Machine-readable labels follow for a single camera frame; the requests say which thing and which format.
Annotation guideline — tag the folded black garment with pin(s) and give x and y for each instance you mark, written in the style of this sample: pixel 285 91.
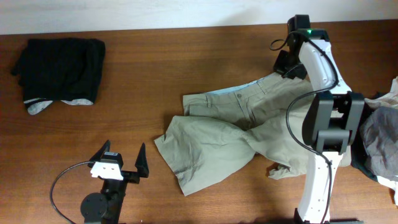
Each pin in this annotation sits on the folded black garment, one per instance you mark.
pixel 61 69

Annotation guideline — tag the khaki cargo shorts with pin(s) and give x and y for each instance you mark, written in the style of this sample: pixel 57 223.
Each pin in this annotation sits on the khaki cargo shorts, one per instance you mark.
pixel 222 130

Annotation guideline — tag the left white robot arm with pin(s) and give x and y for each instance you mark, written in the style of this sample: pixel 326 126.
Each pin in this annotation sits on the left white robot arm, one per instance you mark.
pixel 105 206

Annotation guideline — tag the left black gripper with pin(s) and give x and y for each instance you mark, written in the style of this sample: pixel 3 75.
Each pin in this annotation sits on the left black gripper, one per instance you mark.
pixel 129 176

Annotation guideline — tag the dark teal garment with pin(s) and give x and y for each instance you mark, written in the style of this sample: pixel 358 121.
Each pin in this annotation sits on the dark teal garment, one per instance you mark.
pixel 360 158

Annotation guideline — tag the grey cloth under black garment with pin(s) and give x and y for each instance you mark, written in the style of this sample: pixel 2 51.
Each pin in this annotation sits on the grey cloth under black garment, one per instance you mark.
pixel 36 105

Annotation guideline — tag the grey brown garment pile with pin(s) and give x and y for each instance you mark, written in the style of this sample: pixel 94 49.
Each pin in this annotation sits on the grey brown garment pile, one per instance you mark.
pixel 391 145

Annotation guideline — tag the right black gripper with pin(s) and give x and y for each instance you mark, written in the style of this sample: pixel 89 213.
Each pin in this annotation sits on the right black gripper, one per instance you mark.
pixel 285 66

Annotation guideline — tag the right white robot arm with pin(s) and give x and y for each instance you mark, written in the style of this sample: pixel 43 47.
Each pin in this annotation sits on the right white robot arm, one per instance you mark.
pixel 330 124

